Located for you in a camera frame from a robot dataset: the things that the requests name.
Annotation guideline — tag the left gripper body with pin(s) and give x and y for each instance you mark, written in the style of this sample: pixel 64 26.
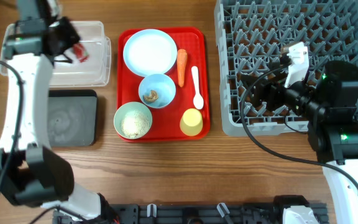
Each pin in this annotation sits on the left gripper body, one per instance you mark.
pixel 68 35

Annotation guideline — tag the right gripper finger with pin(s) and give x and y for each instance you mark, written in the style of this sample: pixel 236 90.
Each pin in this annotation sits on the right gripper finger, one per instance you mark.
pixel 248 80
pixel 258 96

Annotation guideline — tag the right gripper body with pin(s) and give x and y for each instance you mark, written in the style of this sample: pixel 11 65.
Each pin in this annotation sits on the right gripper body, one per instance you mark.
pixel 268 95

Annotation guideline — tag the red snack wrapper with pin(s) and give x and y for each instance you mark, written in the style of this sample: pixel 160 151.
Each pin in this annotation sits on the red snack wrapper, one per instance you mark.
pixel 80 52

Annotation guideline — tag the white plastic spoon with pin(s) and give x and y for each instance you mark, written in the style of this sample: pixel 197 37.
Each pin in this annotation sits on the white plastic spoon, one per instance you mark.
pixel 198 100

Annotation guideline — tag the yellow cup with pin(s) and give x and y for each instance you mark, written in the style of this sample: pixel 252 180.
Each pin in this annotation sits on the yellow cup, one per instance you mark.
pixel 191 122

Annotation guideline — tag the orange carrot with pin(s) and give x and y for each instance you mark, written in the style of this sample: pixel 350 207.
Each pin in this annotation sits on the orange carrot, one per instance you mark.
pixel 182 57

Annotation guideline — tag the green bowl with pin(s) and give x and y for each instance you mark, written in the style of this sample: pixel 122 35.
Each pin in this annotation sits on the green bowl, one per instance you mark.
pixel 121 111

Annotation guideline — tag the white rice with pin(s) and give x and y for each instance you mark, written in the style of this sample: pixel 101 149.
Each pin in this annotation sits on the white rice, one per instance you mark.
pixel 135 124

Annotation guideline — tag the brown food scrap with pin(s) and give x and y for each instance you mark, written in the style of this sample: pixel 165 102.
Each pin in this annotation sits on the brown food scrap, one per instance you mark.
pixel 151 97

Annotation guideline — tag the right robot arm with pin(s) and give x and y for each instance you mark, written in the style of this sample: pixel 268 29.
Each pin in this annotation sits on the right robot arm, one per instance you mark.
pixel 330 108

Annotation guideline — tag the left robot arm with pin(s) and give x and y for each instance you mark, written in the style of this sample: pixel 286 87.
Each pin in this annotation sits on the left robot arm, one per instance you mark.
pixel 31 174

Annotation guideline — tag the grey dishwasher rack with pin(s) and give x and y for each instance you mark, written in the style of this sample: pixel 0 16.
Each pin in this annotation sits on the grey dishwasher rack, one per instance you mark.
pixel 249 37

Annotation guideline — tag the black waste tray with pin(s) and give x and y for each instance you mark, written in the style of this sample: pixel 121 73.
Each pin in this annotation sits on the black waste tray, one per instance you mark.
pixel 72 117

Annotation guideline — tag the clear plastic bin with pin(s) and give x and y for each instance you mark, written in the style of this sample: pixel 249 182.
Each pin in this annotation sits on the clear plastic bin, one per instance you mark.
pixel 92 68

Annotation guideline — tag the large light blue plate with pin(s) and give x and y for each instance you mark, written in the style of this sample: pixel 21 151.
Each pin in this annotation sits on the large light blue plate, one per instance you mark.
pixel 149 52

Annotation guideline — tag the red serving tray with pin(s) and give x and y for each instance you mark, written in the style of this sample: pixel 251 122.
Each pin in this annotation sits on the red serving tray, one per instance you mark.
pixel 166 121

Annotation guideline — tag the small light blue bowl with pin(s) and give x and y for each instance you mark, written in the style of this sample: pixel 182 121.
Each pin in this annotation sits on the small light blue bowl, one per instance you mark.
pixel 163 85

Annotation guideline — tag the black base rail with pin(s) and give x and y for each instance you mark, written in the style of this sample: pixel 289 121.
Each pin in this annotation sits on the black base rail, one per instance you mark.
pixel 246 213

